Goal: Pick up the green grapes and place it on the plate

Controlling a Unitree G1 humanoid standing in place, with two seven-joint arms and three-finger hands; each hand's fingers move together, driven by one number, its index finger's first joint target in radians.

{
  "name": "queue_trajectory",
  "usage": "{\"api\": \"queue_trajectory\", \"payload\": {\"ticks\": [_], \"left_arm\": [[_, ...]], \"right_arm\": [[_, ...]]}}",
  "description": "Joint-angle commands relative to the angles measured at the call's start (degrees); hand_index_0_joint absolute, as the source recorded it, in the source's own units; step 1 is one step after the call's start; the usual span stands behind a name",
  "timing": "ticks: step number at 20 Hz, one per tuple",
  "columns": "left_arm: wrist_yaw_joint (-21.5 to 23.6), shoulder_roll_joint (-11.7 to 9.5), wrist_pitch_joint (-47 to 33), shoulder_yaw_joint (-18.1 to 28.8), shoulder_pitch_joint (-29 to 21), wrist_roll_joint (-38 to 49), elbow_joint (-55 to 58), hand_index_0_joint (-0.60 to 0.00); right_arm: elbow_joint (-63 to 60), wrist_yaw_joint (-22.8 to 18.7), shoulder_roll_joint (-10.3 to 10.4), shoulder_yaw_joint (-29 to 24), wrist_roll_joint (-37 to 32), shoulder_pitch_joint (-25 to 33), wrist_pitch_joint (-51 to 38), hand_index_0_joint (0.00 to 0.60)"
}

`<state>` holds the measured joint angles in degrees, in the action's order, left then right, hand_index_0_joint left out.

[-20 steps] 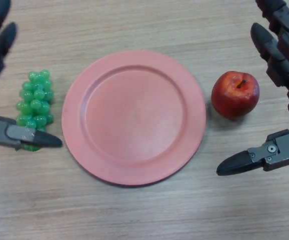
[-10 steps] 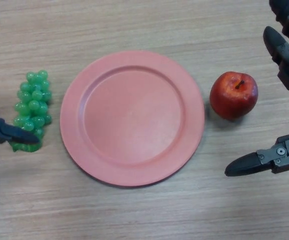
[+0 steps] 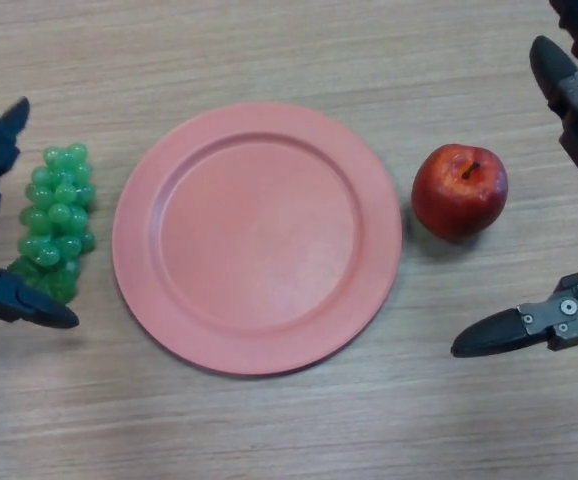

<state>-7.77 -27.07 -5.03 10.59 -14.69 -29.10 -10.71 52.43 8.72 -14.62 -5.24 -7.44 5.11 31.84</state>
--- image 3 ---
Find red apple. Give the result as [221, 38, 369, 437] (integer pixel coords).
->
[410, 143, 510, 243]

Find green grapes bunch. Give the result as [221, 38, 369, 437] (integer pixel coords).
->
[7, 142, 98, 305]

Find pink round plate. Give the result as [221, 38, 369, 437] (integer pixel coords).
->
[111, 101, 403, 376]

